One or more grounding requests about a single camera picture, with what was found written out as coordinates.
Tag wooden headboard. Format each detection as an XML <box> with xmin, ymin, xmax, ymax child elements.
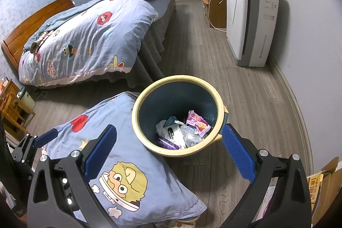
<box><xmin>1</xmin><ymin>0</ymin><xmax>75</xmax><ymax>71</ymax></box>

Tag wooden stool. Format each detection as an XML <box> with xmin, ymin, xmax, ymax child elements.
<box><xmin>0</xmin><ymin>92</ymin><xmax>36</xmax><ymax>138</ymax></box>

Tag purple spray bottle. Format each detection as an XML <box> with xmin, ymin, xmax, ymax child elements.
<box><xmin>156</xmin><ymin>137</ymin><xmax>181</xmax><ymax>151</ymax></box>

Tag clear plastic bag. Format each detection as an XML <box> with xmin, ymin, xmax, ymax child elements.
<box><xmin>180</xmin><ymin>125</ymin><xmax>203</xmax><ymax>148</ymax></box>

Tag wooden nightstand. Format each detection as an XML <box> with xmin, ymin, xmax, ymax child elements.
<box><xmin>0</xmin><ymin>78</ymin><xmax>16</xmax><ymax>100</ymax></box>

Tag white tissue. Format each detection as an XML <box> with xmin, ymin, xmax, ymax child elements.
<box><xmin>156</xmin><ymin>121</ymin><xmax>171</xmax><ymax>138</ymax></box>

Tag strawberry printed box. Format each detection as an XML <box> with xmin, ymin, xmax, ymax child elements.
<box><xmin>255</xmin><ymin>184</ymin><xmax>280</xmax><ymax>220</ymax></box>

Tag plaid cloth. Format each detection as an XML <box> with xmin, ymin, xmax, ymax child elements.
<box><xmin>31</xmin><ymin>30</ymin><xmax>55</xmax><ymax>53</ymax></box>

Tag white medicine box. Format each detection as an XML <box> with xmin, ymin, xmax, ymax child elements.
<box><xmin>163</xmin><ymin>125</ymin><xmax>186</xmax><ymax>148</ymax></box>

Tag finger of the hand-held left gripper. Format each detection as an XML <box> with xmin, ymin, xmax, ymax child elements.
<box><xmin>11</xmin><ymin>128</ymin><xmax>59</xmax><ymax>164</ymax></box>

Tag white air purifier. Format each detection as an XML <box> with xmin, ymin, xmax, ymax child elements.
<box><xmin>226</xmin><ymin>0</ymin><xmax>280</xmax><ymax>67</ymax></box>

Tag pink snack packet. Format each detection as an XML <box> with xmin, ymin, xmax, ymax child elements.
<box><xmin>186</xmin><ymin>110</ymin><xmax>211</xmax><ymax>136</ymax></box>

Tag yellow rimmed teal waste bin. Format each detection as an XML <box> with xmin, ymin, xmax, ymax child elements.
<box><xmin>131</xmin><ymin>75</ymin><xmax>230</xmax><ymax>157</ymax></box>

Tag pale green lidded bucket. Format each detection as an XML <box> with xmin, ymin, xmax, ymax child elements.
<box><xmin>16</xmin><ymin>86</ymin><xmax>36</xmax><ymax>109</ymax></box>

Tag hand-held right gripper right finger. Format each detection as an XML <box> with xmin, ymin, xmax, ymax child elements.
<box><xmin>220</xmin><ymin>123</ymin><xmax>313</xmax><ymax>228</ymax></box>

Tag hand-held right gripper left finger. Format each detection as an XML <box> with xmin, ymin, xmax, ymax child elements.
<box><xmin>27</xmin><ymin>124</ymin><xmax>118</xmax><ymax>228</ymax></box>

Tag wooden cabinet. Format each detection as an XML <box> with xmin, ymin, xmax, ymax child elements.
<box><xmin>201</xmin><ymin>0</ymin><xmax>227</xmax><ymax>29</ymax></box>

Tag cardboard box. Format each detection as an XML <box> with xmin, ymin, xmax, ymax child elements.
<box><xmin>307</xmin><ymin>156</ymin><xmax>342</xmax><ymax>226</ymax></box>

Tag blue cartoon cloth work surface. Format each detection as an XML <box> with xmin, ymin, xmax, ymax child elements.
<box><xmin>44</xmin><ymin>91</ymin><xmax>207</xmax><ymax>228</ymax></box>

